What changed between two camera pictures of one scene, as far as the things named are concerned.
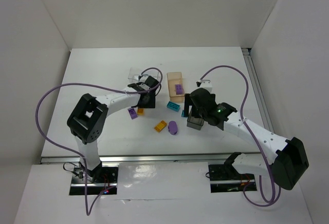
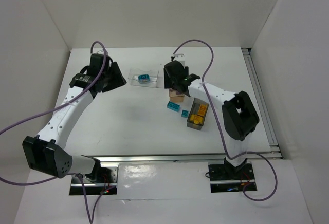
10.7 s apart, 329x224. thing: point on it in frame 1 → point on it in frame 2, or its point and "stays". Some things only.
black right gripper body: x=193 y=109 → x=174 y=80
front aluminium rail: x=143 y=159 stays
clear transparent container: x=135 y=72 stays
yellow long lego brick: x=160 y=126 → x=196 y=119
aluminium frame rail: x=257 y=89 stays
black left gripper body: x=137 y=87 → x=113 y=77
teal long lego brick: x=173 y=106 stays
